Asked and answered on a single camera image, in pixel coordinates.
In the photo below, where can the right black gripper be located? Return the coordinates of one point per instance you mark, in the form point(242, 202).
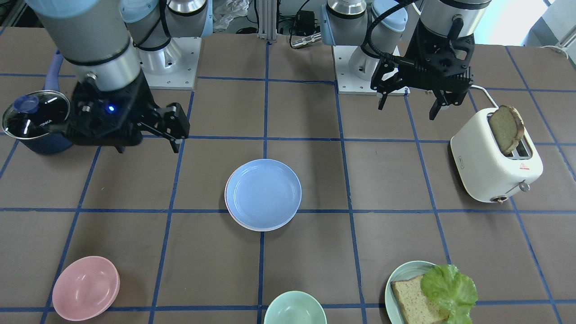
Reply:
point(140, 104)

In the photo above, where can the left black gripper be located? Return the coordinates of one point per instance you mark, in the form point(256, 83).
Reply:
point(390, 72)

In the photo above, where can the blue plate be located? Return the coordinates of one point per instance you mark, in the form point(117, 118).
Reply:
point(264, 174)

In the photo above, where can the pink plate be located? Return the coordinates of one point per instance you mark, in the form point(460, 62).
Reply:
point(257, 210)

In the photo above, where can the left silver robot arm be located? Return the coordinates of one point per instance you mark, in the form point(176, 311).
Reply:
point(378, 26)

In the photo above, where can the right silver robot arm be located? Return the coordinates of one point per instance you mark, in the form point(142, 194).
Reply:
point(112, 45)

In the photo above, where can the dark blue saucepan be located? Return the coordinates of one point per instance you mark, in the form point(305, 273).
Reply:
point(51, 143)

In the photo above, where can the toast slice in toaster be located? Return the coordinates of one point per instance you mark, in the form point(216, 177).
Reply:
point(507, 127)

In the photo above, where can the white toaster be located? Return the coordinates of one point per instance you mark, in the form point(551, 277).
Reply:
point(486, 174)

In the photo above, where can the pink bowl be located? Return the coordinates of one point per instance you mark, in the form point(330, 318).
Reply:
point(86, 288)

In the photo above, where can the green lettuce leaf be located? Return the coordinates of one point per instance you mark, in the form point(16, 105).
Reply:
point(452, 291)

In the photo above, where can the green plate with food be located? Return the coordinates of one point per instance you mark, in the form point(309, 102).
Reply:
point(403, 272)

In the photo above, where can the bread slice on plate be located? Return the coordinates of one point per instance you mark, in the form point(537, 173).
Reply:
point(415, 306)

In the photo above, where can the mint green bowl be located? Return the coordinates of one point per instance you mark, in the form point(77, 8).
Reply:
point(295, 307)

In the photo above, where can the aluminium frame post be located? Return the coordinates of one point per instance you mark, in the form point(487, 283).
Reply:
point(267, 14)

